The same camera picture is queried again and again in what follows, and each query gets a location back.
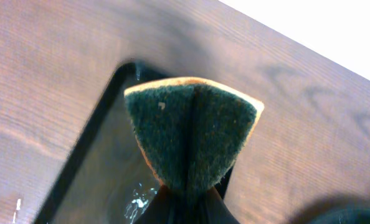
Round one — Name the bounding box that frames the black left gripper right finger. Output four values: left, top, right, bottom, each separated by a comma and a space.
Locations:
192, 187, 240, 224

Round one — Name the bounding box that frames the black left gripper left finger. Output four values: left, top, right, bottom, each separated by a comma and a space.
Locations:
135, 185, 184, 224

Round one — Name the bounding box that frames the black rectangular water tray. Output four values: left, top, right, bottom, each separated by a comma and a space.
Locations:
32, 61, 234, 224

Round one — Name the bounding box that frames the round black serving tray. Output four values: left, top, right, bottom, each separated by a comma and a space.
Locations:
308, 208, 370, 224

